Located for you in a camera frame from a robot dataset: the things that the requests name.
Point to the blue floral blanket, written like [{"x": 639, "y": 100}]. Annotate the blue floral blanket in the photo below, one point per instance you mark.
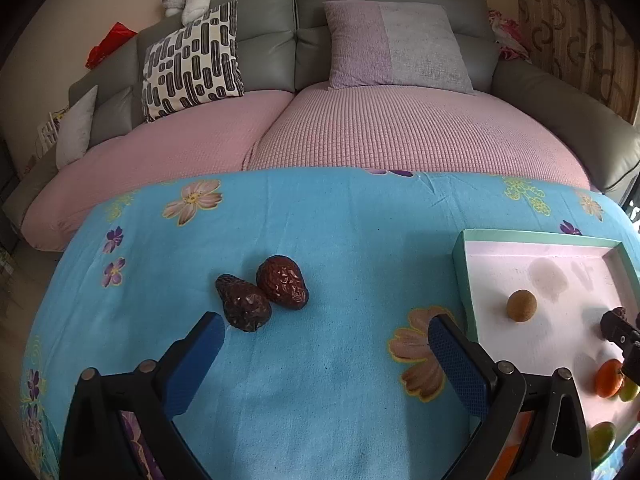
[{"x": 340, "y": 240}]

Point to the grey leather sofa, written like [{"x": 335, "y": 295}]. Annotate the grey leather sofa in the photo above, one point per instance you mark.
[{"x": 270, "y": 25}]

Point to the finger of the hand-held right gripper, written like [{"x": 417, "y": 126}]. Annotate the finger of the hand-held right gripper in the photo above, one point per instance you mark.
[{"x": 616, "y": 330}]

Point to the beige patterned curtain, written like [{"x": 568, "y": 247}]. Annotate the beige patterned curtain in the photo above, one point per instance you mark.
[{"x": 580, "y": 25}]

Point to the orange tangerine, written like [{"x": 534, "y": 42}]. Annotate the orange tangerine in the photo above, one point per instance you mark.
[
  {"x": 523, "y": 427},
  {"x": 607, "y": 377}
]

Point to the red plastic bag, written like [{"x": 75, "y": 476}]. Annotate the red plastic bag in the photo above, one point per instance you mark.
[{"x": 107, "y": 45}]

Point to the pink cloth toy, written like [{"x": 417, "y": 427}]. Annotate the pink cloth toy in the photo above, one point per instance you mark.
[{"x": 510, "y": 35}]

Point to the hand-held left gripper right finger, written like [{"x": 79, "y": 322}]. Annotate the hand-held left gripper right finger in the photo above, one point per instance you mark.
[{"x": 457, "y": 365}]

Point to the green yellow fruit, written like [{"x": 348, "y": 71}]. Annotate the green yellow fruit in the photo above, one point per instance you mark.
[{"x": 601, "y": 441}]

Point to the teal rimmed pink tray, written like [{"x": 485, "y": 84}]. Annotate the teal rimmed pink tray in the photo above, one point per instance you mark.
[{"x": 500, "y": 270}]

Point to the wrinkled dark red date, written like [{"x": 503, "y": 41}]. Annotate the wrinkled dark red date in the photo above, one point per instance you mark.
[
  {"x": 621, "y": 312},
  {"x": 282, "y": 282},
  {"x": 243, "y": 305}
]

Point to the purple and grey pillow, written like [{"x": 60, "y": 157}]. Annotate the purple and grey pillow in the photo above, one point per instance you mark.
[{"x": 395, "y": 45}]

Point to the pink sofa seat cover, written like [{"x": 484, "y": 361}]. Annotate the pink sofa seat cover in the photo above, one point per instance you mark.
[
  {"x": 410, "y": 130},
  {"x": 175, "y": 150}
]

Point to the small green fruit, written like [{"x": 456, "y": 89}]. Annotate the small green fruit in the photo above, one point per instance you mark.
[{"x": 630, "y": 392}]

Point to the white rack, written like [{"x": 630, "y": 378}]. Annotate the white rack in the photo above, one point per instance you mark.
[{"x": 50, "y": 130}]

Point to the black and white patterned pillow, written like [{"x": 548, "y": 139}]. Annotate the black and white patterned pillow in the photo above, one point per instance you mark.
[{"x": 192, "y": 62}]

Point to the plain white pillow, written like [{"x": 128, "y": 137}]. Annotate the plain white pillow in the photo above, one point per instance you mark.
[{"x": 75, "y": 130}]

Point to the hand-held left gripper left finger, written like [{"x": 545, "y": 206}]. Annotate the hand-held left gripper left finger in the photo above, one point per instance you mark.
[{"x": 197, "y": 360}]

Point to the round brown fruit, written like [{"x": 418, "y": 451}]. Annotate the round brown fruit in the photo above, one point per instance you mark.
[{"x": 521, "y": 305}]

